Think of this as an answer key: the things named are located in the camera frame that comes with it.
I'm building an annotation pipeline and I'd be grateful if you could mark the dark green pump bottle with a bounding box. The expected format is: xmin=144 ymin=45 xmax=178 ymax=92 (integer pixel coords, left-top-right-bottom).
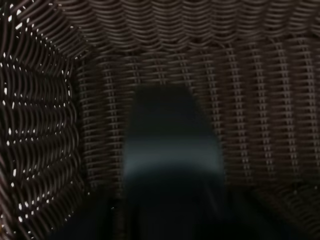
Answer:
xmin=123 ymin=85 xmax=226 ymax=240

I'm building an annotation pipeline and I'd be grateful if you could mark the dark brown wicker basket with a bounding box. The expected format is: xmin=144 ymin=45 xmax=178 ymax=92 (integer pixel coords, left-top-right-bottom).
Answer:
xmin=0 ymin=0 xmax=320 ymax=240

